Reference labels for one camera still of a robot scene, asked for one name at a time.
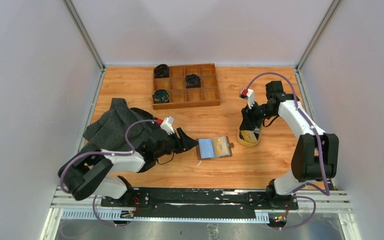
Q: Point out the brown leather card holder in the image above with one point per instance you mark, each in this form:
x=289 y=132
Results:
x=206 y=151

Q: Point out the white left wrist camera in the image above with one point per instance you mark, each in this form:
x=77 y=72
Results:
x=167 y=125

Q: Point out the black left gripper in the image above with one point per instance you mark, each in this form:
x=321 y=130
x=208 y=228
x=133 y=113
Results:
x=184 y=143

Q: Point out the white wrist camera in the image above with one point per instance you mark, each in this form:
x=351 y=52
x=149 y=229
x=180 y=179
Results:
x=248 y=95
x=167 y=125

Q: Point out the yellow oval card tray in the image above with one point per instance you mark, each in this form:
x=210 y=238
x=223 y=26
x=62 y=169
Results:
x=257 y=131

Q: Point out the wooden compartment tray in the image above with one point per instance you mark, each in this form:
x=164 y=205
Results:
x=208 y=95

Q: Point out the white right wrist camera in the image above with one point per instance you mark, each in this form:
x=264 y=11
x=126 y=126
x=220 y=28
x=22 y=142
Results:
x=248 y=95

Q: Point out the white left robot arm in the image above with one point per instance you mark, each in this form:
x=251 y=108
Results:
x=87 y=173

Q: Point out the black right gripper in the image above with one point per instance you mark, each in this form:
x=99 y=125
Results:
x=249 y=118

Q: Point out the black coiled belt top-left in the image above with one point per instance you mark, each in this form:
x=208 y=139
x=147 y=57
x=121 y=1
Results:
x=161 y=71

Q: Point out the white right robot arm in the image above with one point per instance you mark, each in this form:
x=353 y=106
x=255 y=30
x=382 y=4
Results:
x=315 y=157

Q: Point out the dark grey dotted cloth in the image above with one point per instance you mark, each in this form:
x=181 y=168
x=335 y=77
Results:
x=108 y=132

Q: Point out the black coiled belt middle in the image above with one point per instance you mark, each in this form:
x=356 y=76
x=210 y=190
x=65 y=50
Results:
x=192 y=81

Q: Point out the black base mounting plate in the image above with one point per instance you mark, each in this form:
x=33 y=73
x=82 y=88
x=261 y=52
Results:
x=200 y=203

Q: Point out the gold VIP card 8835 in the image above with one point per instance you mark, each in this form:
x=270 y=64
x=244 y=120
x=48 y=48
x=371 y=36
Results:
x=221 y=146

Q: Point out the black-green coiled belt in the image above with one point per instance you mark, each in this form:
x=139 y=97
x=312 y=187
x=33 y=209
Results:
x=161 y=96

